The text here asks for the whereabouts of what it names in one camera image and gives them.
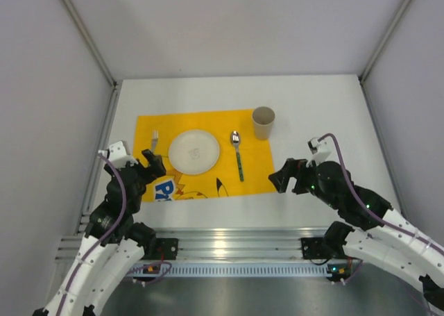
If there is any purple cable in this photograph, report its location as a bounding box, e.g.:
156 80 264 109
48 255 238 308
55 154 173 316
318 133 444 316

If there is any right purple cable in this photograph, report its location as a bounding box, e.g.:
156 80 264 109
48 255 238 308
318 133 444 316

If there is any cream round plate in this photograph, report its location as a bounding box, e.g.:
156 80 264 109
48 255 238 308
168 129 220 176

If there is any aluminium front rail frame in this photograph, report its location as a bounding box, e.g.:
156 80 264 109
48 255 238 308
55 228 433 261

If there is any spoon with green handle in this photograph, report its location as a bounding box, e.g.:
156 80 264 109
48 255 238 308
230 131 244 182

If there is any yellow printed cloth placemat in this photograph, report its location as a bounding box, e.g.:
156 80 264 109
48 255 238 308
133 109 274 202

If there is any aluminium corner post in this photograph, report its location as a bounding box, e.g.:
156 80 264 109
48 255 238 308
358 0 415 85
60 0 117 88

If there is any right aluminium corner post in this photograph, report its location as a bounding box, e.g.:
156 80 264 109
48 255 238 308
358 0 415 85

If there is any fork with green handle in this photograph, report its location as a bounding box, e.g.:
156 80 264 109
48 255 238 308
151 130 159 153

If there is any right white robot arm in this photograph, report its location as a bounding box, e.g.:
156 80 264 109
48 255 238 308
268 158 443 309

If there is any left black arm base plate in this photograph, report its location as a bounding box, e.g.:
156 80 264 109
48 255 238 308
151 238 179 260

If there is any left aluminium corner post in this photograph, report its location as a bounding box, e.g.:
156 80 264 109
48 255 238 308
60 0 117 88

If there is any perforated metal cable strip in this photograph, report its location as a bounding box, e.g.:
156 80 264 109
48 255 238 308
126 263 350 278

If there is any beige paper cup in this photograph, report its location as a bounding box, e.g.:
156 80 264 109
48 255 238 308
252 106 275 140

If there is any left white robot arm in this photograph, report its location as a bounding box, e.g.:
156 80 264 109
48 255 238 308
34 142 166 315

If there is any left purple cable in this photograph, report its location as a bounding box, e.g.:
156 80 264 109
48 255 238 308
55 154 173 316

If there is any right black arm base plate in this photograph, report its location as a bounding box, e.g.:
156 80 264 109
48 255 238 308
300 237 347 261

